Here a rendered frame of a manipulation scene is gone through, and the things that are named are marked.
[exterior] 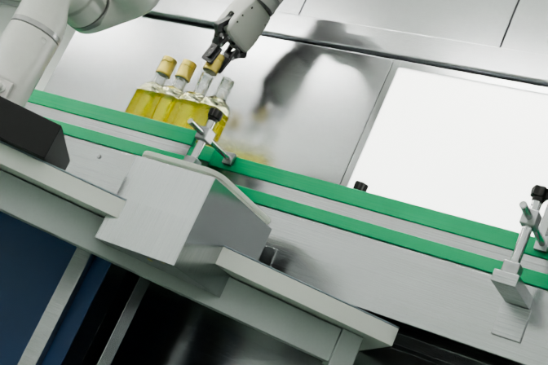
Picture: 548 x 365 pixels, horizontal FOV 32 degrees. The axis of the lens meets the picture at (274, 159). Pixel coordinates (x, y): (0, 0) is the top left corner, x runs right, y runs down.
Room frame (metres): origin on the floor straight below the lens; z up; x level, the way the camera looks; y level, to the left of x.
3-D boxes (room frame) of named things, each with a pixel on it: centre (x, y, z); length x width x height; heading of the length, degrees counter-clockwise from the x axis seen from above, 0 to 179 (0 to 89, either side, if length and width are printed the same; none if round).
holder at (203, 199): (1.64, 0.07, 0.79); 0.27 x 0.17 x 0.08; 147
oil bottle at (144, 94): (2.03, 0.31, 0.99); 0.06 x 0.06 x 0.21; 56
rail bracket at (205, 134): (1.76, 0.12, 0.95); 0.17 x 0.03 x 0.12; 147
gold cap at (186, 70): (2.00, 0.26, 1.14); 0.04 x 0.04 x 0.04
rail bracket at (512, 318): (1.41, -0.41, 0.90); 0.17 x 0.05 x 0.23; 147
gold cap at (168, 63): (2.03, 0.31, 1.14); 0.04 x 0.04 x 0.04
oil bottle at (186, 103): (1.97, 0.21, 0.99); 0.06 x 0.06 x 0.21; 56
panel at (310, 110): (1.90, -0.14, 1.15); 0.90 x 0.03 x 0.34; 57
